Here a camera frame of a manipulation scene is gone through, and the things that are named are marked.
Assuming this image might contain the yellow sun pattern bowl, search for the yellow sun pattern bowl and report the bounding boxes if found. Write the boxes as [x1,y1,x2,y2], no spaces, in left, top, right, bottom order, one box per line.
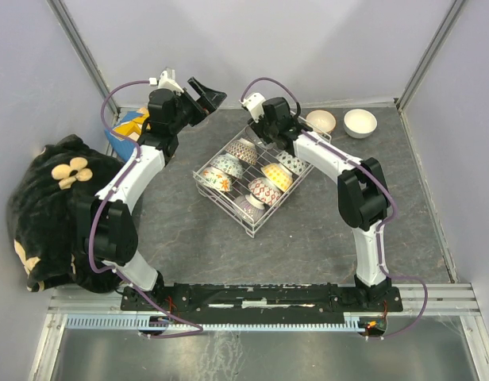
[261,163,293,192]

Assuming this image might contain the aluminium frame rails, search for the aluminium frame rails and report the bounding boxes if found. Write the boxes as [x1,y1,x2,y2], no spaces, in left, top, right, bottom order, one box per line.
[28,1,489,380]

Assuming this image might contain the plain white ribbed bowl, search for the plain white ribbed bowl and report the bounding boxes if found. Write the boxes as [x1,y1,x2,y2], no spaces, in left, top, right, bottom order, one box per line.
[344,109,378,139]

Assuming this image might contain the black plush flower blanket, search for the black plush flower blanket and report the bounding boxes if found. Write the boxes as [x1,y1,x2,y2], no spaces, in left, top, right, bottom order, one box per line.
[6,134,122,294]

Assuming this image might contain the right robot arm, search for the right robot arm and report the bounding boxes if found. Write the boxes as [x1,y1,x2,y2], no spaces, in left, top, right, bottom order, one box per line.
[241,93,394,310]

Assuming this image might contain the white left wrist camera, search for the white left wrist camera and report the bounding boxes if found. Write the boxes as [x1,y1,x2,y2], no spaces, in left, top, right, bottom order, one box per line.
[148,67,185,94]

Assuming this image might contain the maroon tile pattern bowl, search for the maroon tile pattern bowl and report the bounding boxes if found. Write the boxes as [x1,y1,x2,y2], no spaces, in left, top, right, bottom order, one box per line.
[225,138,258,165]

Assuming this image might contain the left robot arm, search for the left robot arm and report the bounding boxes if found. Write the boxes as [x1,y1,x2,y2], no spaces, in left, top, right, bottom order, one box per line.
[77,72,227,310]

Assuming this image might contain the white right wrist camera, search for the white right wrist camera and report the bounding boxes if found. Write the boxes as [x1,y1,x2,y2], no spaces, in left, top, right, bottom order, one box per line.
[241,92,266,122]

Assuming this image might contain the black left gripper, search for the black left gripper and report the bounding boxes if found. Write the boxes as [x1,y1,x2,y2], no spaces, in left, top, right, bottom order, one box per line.
[170,78,227,133]

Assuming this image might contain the white wire dish rack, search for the white wire dish rack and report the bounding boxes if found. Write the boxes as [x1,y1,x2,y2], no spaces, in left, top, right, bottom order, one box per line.
[193,126,314,237]

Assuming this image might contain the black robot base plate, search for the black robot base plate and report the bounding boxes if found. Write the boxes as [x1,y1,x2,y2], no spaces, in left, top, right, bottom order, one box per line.
[120,282,404,323]

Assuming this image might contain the white bowl orange flower pattern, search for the white bowl orange flower pattern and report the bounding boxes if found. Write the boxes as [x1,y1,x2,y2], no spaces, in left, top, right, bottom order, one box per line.
[198,166,233,192]

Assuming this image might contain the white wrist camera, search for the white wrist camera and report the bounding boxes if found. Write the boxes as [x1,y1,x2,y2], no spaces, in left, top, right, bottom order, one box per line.
[148,67,185,94]
[241,92,266,122]

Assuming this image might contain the light blue cable duct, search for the light blue cable duct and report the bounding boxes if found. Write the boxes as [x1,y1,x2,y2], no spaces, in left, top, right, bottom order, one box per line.
[65,311,367,330]

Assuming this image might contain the grey striped bowl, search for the grey striped bowl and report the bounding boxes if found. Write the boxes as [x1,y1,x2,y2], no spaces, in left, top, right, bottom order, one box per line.
[233,194,265,224]

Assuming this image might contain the white bowl teal leaf pattern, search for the white bowl teal leaf pattern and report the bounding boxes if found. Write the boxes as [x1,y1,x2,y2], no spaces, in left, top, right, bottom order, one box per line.
[306,110,337,135]

